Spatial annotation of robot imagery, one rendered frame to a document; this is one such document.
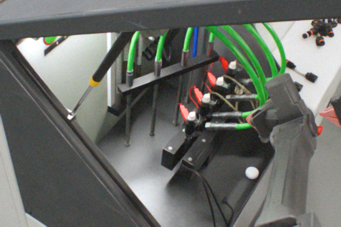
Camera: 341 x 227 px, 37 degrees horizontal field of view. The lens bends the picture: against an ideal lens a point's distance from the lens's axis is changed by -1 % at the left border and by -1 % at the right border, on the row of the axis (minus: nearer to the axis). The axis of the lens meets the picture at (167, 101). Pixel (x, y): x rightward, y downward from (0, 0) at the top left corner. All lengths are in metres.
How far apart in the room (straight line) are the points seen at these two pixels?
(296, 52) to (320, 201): 1.06
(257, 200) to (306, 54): 0.62
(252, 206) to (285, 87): 0.46
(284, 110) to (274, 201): 0.33
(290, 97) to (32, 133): 0.55
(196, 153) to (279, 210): 0.73
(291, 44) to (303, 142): 0.92
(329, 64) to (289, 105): 0.78
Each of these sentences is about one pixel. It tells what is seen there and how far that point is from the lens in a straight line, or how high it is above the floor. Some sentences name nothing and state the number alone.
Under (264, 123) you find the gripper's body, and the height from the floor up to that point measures 1.27.
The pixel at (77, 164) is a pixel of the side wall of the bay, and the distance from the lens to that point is 1.11.
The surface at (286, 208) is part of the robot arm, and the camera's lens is 0.72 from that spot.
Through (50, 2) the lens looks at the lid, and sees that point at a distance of 0.88.
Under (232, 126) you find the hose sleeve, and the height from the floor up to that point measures 1.16.
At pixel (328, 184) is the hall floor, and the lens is 2.73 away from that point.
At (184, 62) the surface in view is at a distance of 1.46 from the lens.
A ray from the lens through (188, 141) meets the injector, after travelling 1.41.
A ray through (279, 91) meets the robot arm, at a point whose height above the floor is 1.40.
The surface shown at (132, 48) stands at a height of 1.24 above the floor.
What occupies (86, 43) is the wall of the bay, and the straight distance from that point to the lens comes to 1.29.
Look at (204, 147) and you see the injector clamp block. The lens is 1.44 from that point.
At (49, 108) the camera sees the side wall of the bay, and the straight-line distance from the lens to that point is 1.04.
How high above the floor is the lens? 2.11
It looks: 47 degrees down
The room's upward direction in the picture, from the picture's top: 7 degrees clockwise
